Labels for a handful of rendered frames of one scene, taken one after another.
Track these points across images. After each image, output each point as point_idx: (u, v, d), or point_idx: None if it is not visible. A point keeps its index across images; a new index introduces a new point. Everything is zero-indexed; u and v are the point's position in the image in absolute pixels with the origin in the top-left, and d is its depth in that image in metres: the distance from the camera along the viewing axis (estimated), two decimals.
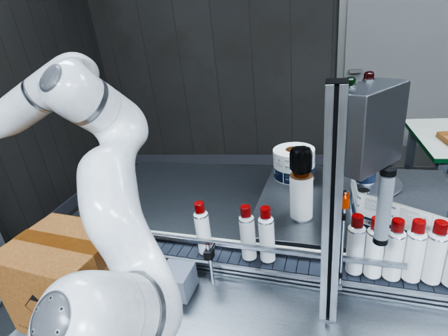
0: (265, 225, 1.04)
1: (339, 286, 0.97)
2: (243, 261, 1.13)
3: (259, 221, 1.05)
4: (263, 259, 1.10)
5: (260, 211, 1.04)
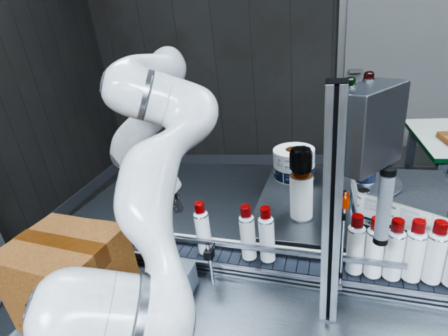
0: (265, 225, 1.04)
1: (339, 286, 0.97)
2: (243, 261, 1.13)
3: (259, 221, 1.05)
4: (263, 259, 1.10)
5: (260, 211, 1.04)
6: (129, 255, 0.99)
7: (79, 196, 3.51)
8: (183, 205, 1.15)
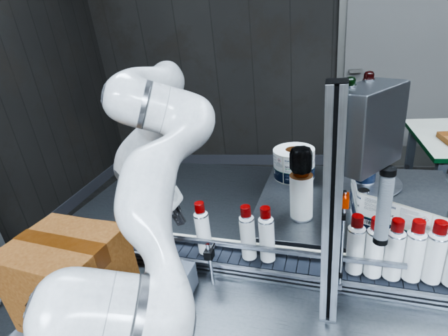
0: (265, 225, 1.04)
1: (339, 286, 0.97)
2: (243, 261, 1.13)
3: (259, 221, 1.05)
4: (263, 259, 1.10)
5: (260, 211, 1.04)
6: (129, 255, 0.99)
7: (79, 196, 3.51)
8: (184, 218, 1.17)
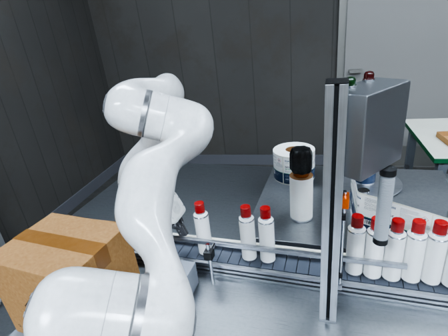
0: (265, 225, 1.04)
1: (339, 286, 0.97)
2: (243, 261, 1.13)
3: (259, 221, 1.05)
4: (263, 259, 1.10)
5: (260, 211, 1.04)
6: (129, 255, 0.99)
7: (79, 196, 3.51)
8: (187, 229, 1.19)
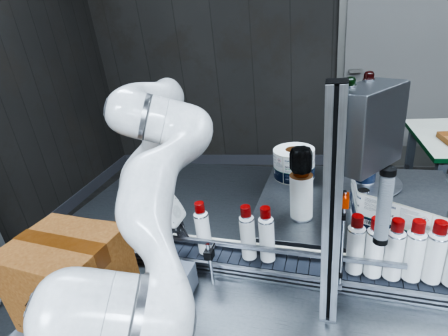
0: (265, 225, 1.04)
1: (339, 286, 0.97)
2: (243, 261, 1.13)
3: (259, 221, 1.05)
4: (263, 259, 1.10)
5: (260, 211, 1.04)
6: (129, 255, 0.99)
7: (79, 196, 3.51)
8: (187, 234, 1.20)
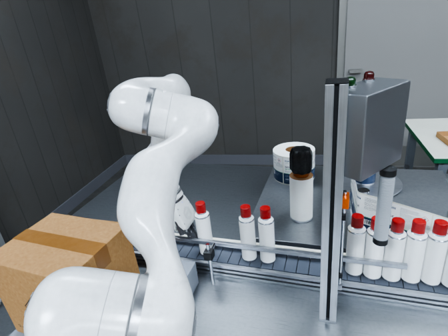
0: (265, 225, 1.04)
1: (339, 286, 0.97)
2: (243, 261, 1.13)
3: (259, 221, 1.05)
4: (263, 259, 1.10)
5: (260, 211, 1.04)
6: (129, 255, 0.99)
7: (79, 196, 3.51)
8: None
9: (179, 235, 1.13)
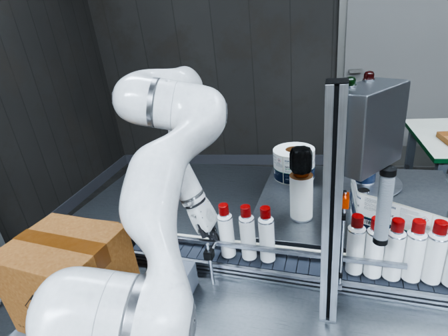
0: (265, 225, 1.04)
1: (339, 286, 0.97)
2: (243, 261, 1.13)
3: (259, 221, 1.05)
4: (263, 259, 1.10)
5: (260, 211, 1.04)
6: (129, 255, 0.99)
7: (79, 196, 3.51)
8: (219, 238, 1.16)
9: (202, 237, 1.10)
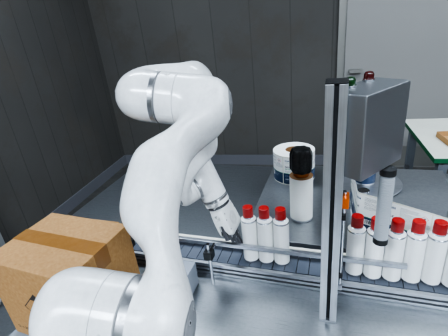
0: (281, 227, 1.03)
1: (339, 286, 0.97)
2: (243, 261, 1.13)
3: (273, 222, 1.04)
4: (278, 261, 1.09)
5: (275, 212, 1.03)
6: (129, 255, 0.99)
7: (79, 196, 3.51)
8: (242, 240, 1.13)
9: (225, 240, 1.08)
